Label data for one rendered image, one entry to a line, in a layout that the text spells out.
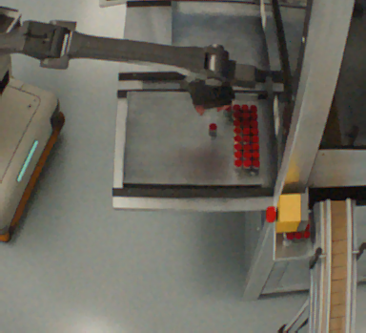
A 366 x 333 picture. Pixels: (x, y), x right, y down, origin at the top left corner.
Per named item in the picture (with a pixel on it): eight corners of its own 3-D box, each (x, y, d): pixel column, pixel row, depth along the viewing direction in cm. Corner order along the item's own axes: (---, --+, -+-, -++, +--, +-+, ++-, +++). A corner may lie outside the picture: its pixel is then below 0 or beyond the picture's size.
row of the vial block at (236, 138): (239, 113, 199) (240, 103, 195) (241, 175, 191) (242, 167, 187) (231, 113, 199) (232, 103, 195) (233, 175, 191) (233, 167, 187)
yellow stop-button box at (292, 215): (302, 205, 178) (307, 193, 172) (302, 231, 175) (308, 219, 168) (274, 206, 178) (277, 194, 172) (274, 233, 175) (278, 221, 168)
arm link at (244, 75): (209, 43, 164) (206, 78, 163) (259, 50, 164) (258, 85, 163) (207, 55, 176) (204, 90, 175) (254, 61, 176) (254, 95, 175)
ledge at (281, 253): (321, 214, 188) (322, 211, 186) (321, 257, 181) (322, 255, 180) (273, 217, 187) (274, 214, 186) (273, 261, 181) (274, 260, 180)
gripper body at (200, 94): (235, 101, 181) (238, 85, 174) (193, 110, 179) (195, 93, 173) (227, 79, 184) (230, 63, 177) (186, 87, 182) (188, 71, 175)
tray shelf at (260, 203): (277, 5, 221) (277, 1, 220) (300, 208, 188) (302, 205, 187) (127, 1, 221) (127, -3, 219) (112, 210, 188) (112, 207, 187)
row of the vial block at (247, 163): (248, 113, 199) (249, 104, 195) (250, 175, 191) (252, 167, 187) (239, 113, 199) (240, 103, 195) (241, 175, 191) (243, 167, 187)
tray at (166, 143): (256, 100, 201) (257, 93, 198) (260, 190, 189) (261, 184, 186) (128, 98, 201) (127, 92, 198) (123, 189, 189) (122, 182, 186)
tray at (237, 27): (280, 11, 217) (280, 6, 214) (291, 77, 205) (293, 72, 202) (171, 7, 217) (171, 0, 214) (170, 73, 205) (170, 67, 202)
